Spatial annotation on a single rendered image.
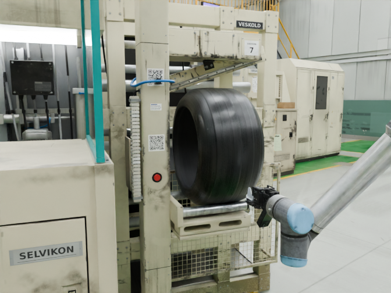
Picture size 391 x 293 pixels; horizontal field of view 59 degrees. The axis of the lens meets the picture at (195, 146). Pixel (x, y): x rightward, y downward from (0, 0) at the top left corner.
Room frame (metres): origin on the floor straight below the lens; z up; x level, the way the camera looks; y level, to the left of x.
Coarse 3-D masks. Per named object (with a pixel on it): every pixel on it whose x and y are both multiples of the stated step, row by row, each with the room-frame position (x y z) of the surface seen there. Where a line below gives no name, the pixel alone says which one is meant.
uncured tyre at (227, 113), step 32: (192, 96) 1.60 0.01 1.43; (224, 96) 1.57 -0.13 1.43; (192, 128) 1.95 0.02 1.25; (224, 128) 1.44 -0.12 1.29; (256, 128) 1.49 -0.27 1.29; (192, 160) 1.94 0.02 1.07; (224, 160) 1.42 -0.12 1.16; (256, 160) 1.47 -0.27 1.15; (192, 192) 1.56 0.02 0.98; (224, 192) 1.49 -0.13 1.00
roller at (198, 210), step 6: (216, 204) 1.57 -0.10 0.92; (222, 204) 1.57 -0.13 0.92; (228, 204) 1.58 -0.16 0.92; (234, 204) 1.58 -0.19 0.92; (240, 204) 1.59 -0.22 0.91; (246, 204) 1.60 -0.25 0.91; (186, 210) 1.50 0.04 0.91; (192, 210) 1.51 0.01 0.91; (198, 210) 1.52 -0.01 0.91; (204, 210) 1.53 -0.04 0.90; (210, 210) 1.53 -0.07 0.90; (216, 210) 1.55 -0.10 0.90; (222, 210) 1.56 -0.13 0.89; (228, 210) 1.57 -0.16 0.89; (234, 210) 1.58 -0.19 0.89; (186, 216) 1.50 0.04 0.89
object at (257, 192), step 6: (270, 186) 1.32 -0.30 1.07; (252, 192) 1.33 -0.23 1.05; (258, 192) 1.28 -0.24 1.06; (264, 192) 1.28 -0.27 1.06; (270, 192) 1.23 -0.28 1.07; (276, 192) 1.24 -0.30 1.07; (258, 198) 1.28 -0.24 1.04; (264, 198) 1.28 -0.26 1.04; (258, 204) 1.28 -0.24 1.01; (264, 204) 1.27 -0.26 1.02
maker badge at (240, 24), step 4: (236, 20) 2.30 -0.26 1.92; (240, 20) 2.31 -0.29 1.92; (236, 24) 2.30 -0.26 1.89; (240, 24) 2.31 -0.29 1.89; (244, 24) 2.32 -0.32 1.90; (248, 24) 2.33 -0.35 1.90; (252, 24) 2.33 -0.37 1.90; (256, 24) 2.34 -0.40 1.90; (260, 24) 2.35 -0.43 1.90; (252, 28) 2.34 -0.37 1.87; (256, 28) 2.34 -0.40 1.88; (260, 28) 2.36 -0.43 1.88
